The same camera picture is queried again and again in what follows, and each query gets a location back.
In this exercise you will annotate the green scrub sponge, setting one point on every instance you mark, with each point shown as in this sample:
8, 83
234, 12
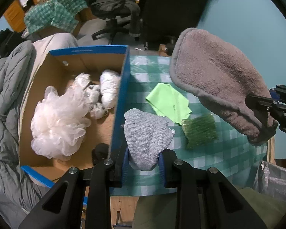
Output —
200, 131

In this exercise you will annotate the black fabric wardrobe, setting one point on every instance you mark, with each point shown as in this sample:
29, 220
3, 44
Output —
166, 9

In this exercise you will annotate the beige bedsheet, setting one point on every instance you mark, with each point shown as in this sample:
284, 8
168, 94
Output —
59, 43

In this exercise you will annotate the white blue-printed cloth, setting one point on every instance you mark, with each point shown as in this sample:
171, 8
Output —
109, 88

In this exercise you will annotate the black clothes pile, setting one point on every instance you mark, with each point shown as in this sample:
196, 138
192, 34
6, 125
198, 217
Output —
4, 40

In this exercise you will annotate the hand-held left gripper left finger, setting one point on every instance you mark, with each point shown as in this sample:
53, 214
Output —
125, 169

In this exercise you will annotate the grey knit sock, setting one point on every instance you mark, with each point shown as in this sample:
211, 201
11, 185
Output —
145, 136

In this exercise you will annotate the grey quilted jacket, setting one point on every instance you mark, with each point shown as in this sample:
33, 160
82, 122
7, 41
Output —
7, 100

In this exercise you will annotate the taupe fleece mitt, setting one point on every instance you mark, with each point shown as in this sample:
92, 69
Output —
216, 71

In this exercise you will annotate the silver plastic bag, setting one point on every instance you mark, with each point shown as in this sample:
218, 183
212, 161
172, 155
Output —
274, 181

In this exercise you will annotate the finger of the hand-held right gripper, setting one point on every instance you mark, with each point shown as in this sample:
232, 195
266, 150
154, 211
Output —
281, 93
259, 101

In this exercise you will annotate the black office chair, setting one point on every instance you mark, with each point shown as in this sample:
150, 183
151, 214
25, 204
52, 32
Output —
112, 28

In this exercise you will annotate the lime green cloth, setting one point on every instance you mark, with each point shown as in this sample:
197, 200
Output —
166, 102

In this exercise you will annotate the green checked tablecloth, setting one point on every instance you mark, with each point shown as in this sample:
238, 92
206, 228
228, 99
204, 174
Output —
216, 162

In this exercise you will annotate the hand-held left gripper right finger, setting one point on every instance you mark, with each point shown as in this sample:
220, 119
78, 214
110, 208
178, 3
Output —
162, 171

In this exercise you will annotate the green checked cloth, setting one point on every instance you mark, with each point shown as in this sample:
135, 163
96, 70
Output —
52, 14

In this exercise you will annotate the black sock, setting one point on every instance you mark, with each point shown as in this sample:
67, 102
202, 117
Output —
100, 152

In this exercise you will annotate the white bath pouf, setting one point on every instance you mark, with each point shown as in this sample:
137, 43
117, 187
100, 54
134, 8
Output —
57, 124

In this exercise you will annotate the large brown cardboard box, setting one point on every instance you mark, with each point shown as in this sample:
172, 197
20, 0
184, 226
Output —
88, 14

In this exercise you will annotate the olive green trousers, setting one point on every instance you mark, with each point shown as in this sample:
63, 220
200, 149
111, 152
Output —
155, 212

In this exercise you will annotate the blue cardboard box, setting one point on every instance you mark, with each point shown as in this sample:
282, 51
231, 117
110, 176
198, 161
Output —
83, 59

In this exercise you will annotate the wooden wardrobe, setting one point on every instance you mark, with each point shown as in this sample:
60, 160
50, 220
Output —
14, 16

